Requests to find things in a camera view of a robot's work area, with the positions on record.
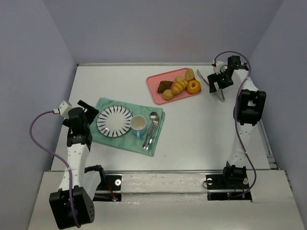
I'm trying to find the small round bun front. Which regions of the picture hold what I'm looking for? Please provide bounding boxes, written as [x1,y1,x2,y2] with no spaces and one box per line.
[162,89,174,101]

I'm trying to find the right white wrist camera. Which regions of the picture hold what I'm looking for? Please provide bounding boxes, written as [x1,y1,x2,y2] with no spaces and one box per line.
[212,61,227,74]

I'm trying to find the small round bun back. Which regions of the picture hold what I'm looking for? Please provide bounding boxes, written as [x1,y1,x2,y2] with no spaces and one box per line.
[175,76,185,82]

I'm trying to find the silver spoon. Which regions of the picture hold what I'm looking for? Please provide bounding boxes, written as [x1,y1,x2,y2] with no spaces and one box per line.
[144,112,159,150]

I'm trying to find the green cloth placemat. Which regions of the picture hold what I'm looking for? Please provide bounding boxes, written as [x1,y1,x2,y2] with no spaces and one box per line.
[90,97,165,157]

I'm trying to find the blue striped white plate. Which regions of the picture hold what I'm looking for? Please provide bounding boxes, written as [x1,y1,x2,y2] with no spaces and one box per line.
[96,105,133,138]

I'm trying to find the silver fork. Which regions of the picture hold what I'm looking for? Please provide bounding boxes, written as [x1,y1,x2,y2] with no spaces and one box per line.
[145,117,159,150]

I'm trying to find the silver knife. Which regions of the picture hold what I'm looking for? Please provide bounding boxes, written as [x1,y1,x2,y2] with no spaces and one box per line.
[142,119,154,150]

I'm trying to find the seeded oval bread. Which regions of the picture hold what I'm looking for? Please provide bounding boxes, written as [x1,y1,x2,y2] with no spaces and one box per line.
[185,69,195,81]

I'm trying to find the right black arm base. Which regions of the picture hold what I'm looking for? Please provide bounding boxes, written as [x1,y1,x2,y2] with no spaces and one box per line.
[202,163,252,201]

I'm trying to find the silver metal tongs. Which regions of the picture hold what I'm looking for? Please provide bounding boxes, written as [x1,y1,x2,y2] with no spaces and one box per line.
[196,70,225,103]

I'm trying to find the chocolate croissant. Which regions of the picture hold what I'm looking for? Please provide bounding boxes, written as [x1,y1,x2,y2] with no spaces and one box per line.
[157,80,173,93]

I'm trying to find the small round bun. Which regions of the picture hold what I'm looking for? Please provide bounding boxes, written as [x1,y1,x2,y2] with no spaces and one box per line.
[175,76,185,82]
[162,89,174,101]

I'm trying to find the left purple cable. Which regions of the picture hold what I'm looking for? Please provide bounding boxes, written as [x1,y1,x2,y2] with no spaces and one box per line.
[29,109,82,228]

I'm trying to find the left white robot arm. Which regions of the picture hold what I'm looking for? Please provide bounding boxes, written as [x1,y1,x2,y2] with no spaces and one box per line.
[49,100,103,230]

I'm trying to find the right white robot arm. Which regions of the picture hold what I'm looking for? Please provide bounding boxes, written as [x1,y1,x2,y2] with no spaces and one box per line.
[207,52,266,191]

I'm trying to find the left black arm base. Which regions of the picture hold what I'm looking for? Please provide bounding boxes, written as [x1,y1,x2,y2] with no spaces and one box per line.
[84,165,122,202]

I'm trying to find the orange donut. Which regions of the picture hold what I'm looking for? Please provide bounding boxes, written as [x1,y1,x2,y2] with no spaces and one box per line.
[186,80,201,94]

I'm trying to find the purple cable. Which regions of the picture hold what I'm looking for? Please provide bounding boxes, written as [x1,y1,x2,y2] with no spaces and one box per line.
[212,50,257,199]
[29,109,82,228]

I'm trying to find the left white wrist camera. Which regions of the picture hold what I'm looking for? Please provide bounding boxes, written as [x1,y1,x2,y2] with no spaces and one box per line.
[53,100,73,119]

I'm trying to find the striped yellow bread roll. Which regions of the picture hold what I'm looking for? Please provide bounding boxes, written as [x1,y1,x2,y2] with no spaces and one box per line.
[171,80,188,95]

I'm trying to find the pink tray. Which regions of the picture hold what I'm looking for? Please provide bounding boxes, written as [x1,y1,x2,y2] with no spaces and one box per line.
[146,68,201,105]

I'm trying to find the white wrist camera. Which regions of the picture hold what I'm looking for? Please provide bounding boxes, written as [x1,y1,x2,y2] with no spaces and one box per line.
[53,100,73,119]
[212,61,227,74]

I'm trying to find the blue mug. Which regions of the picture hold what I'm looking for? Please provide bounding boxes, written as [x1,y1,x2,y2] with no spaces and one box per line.
[130,115,147,138]

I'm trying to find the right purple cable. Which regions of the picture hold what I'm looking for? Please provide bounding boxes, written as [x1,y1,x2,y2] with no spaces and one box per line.
[212,50,257,199]

